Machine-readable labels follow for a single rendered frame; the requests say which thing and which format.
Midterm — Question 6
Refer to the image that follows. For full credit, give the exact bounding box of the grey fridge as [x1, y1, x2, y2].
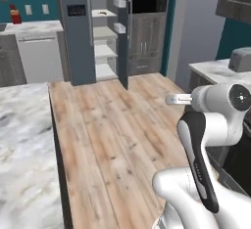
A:
[57, 0, 133, 91]

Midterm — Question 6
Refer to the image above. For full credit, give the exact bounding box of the white dishwasher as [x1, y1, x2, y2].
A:
[16, 36, 65, 84]

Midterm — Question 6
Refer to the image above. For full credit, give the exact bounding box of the grey open fridge door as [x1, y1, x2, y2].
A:
[117, 0, 132, 91]

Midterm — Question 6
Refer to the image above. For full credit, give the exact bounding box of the grey toaster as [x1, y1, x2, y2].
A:
[227, 46, 251, 73]

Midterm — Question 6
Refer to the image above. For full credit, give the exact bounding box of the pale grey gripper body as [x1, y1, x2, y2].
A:
[165, 93, 194, 107]

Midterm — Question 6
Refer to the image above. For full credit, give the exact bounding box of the grey closed fridge door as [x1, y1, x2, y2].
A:
[57, 0, 97, 87]

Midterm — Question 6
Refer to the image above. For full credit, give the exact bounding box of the white wall socket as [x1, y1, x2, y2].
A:
[24, 4, 33, 17]
[41, 3, 50, 16]

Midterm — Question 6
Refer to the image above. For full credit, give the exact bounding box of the grey tall cupboard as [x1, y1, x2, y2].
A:
[127, 13, 169, 77]

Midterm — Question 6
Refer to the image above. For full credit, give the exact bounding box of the grey fridge door handle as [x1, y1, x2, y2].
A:
[127, 0, 133, 50]
[85, 0, 94, 48]

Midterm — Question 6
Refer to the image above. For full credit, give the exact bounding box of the red bottle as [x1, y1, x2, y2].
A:
[9, 4, 24, 25]

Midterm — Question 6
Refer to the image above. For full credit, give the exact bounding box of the grey base cupboard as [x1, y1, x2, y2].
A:
[187, 69, 218, 94]
[0, 33, 27, 88]

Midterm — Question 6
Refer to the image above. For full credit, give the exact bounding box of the white fridge door bin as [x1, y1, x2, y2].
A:
[113, 22, 127, 34]
[113, 0, 127, 9]

